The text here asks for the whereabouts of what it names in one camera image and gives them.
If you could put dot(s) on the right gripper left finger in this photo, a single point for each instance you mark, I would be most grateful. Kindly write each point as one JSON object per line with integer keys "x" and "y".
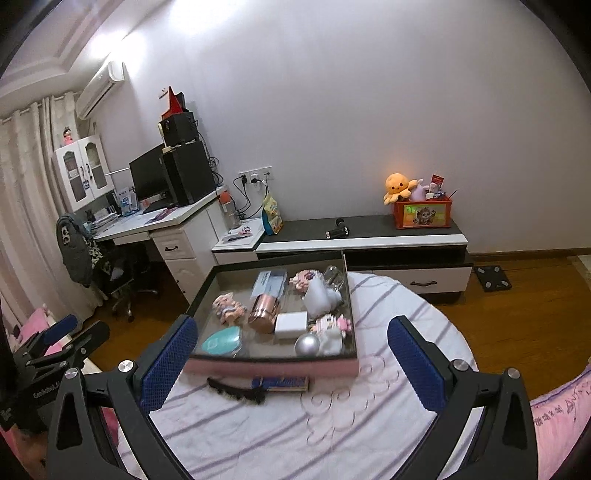
{"x": 79, "y": 444}

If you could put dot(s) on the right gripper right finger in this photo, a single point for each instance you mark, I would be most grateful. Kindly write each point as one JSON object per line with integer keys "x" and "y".
{"x": 504, "y": 444}

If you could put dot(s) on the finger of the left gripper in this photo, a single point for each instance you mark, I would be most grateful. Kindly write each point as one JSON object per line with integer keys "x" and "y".
{"x": 40, "y": 338}
{"x": 75, "y": 351}

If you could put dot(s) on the rose gold metal cup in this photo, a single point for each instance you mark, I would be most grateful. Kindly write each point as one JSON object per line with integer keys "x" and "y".
{"x": 262, "y": 317}

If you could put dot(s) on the clear plastic box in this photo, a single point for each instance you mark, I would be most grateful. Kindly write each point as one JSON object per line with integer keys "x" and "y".
{"x": 270, "y": 282}

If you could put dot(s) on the white charger plug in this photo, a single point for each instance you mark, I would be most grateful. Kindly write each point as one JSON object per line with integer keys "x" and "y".
{"x": 291, "y": 325}

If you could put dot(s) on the pink white brick toy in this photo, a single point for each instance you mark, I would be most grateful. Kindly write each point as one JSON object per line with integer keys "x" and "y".
{"x": 301, "y": 281}

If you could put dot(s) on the white round plug adapter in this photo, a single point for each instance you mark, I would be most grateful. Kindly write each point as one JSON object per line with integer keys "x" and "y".
{"x": 320, "y": 299}

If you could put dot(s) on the pink bedding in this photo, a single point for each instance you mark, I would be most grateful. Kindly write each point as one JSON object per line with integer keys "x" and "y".
{"x": 560, "y": 417}

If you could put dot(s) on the beige curtain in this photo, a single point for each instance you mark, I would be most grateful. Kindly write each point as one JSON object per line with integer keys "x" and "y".
{"x": 32, "y": 270}

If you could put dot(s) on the black office chair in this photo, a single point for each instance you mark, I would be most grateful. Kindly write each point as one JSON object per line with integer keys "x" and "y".
{"x": 122, "y": 273}

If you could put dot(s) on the dark jacket on chair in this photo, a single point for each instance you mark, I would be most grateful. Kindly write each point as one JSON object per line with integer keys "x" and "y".
{"x": 79, "y": 251}

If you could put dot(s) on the teal oval case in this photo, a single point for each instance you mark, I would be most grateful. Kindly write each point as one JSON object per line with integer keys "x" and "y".
{"x": 225, "y": 342}

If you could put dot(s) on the white desk with drawers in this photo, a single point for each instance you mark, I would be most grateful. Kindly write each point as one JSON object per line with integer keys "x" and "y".
{"x": 184, "y": 238}

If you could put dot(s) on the black computer monitor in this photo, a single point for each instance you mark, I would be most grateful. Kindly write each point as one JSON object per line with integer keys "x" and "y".
{"x": 147, "y": 174}

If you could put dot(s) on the black floor scale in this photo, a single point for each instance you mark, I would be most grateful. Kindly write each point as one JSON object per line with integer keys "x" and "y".
{"x": 492, "y": 278}

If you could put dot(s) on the orange-capped water bottle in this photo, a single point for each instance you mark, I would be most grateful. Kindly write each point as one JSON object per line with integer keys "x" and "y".
{"x": 230, "y": 214}

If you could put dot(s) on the black computer tower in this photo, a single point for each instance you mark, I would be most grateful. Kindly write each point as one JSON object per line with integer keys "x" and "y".
{"x": 188, "y": 174}

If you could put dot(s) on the pink black-rimmed storage box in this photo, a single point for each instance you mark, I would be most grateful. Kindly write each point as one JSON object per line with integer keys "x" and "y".
{"x": 263, "y": 354}

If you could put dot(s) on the blue labelled flat box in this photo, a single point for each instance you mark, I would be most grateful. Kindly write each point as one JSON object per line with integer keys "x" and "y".
{"x": 281, "y": 384}

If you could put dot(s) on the white small figurine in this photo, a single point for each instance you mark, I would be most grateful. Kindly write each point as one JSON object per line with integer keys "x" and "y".
{"x": 330, "y": 342}

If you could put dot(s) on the snack bag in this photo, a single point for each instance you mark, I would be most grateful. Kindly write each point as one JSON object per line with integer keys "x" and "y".
{"x": 272, "y": 220}

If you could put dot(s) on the silver ball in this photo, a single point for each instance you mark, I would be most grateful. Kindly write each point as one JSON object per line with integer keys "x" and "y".
{"x": 307, "y": 345}

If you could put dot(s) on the pink kitty brick figure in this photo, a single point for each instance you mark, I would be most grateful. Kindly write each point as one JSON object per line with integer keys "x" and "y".
{"x": 331, "y": 326}

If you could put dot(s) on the black speaker box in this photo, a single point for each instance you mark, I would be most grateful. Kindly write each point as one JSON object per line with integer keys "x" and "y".
{"x": 178, "y": 129}

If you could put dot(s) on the low tv cabinet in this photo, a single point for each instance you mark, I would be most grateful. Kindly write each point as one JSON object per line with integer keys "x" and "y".
{"x": 432, "y": 262}

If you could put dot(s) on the red toy storage box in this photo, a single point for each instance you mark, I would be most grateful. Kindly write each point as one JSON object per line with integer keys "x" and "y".
{"x": 423, "y": 215}

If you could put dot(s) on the air conditioner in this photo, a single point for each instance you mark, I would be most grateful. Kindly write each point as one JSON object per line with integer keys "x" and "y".
{"x": 109, "y": 76}

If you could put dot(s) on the black dumbbell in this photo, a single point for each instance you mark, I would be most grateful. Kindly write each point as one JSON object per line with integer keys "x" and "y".
{"x": 339, "y": 231}

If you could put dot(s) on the orange octopus plush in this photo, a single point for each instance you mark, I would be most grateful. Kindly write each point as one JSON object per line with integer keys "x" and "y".
{"x": 398, "y": 187}

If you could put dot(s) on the white wall cabinet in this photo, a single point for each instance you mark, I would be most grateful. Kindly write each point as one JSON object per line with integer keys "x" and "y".
{"x": 82, "y": 172}

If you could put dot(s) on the wall power socket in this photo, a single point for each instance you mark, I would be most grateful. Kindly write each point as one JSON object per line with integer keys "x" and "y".
{"x": 259, "y": 173}

